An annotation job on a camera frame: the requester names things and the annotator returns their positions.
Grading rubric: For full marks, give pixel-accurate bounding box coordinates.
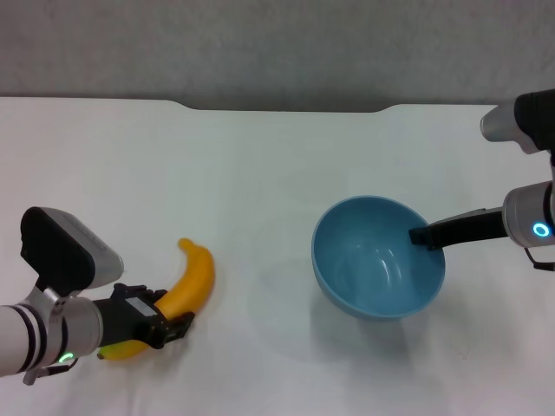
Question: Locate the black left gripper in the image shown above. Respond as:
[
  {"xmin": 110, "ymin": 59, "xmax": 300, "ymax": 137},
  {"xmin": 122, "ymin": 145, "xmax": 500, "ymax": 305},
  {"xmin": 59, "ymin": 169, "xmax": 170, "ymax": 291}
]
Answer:
[{"xmin": 94, "ymin": 283, "xmax": 196, "ymax": 350}]

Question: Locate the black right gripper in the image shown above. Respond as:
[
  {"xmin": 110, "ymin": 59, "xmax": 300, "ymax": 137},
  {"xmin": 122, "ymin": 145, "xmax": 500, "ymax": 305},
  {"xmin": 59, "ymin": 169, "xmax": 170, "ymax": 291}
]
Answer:
[{"xmin": 409, "ymin": 207, "xmax": 507, "ymax": 251}]

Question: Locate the yellow banana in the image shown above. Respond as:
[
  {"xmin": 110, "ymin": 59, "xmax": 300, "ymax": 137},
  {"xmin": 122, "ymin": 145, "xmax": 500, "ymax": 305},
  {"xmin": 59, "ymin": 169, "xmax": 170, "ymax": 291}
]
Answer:
[{"xmin": 95, "ymin": 237, "xmax": 217, "ymax": 361}]

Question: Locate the blue ceramic bowl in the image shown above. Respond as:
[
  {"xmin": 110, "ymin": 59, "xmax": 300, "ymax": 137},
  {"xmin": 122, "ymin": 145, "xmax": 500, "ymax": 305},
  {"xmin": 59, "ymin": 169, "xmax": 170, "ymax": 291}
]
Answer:
[{"xmin": 310, "ymin": 195, "xmax": 447, "ymax": 322}]

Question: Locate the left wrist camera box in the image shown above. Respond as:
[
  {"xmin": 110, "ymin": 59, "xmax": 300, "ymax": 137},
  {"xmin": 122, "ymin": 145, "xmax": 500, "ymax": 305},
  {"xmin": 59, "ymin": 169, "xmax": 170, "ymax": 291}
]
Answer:
[{"xmin": 19, "ymin": 206, "xmax": 125, "ymax": 299}]

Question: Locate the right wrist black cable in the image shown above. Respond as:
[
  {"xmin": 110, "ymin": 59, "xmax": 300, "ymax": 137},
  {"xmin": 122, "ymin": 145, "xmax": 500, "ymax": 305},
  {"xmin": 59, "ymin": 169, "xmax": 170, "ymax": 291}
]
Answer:
[{"xmin": 522, "ymin": 245, "xmax": 555, "ymax": 273}]

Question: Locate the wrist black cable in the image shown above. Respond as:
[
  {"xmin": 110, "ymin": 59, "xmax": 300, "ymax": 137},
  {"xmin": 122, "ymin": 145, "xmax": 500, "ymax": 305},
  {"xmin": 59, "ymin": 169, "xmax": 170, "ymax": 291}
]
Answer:
[
  {"xmin": 22, "ymin": 359, "xmax": 80, "ymax": 386},
  {"xmin": 522, "ymin": 245, "xmax": 555, "ymax": 273}
]

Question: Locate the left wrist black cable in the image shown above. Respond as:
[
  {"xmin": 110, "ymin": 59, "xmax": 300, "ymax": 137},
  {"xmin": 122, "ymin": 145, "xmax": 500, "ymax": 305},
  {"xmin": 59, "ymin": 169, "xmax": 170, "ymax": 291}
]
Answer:
[{"xmin": 22, "ymin": 359, "xmax": 80, "ymax": 386}]

